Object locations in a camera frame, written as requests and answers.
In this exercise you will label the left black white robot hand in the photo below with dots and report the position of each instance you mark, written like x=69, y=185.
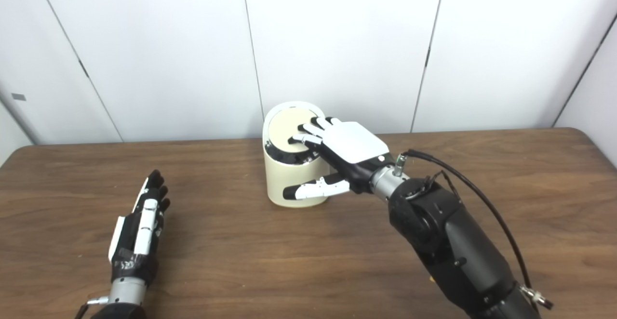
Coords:
x=142, y=232

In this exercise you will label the black wall panel hinge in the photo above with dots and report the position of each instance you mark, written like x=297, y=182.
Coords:
x=84, y=68
x=427, y=57

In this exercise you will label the cream desktop trash bin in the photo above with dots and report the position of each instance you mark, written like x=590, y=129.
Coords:
x=289, y=177

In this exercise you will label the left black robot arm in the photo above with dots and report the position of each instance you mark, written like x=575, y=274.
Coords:
x=123, y=307

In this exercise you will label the small grey wall label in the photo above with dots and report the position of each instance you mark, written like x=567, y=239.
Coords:
x=19, y=97

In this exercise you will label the cream round bin lid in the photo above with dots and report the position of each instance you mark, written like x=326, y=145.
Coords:
x=284, y=126

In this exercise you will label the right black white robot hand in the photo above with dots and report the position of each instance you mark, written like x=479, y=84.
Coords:
x=354, y=143

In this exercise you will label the black bin liner bag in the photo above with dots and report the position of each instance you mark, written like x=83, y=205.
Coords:
x=284, y=157

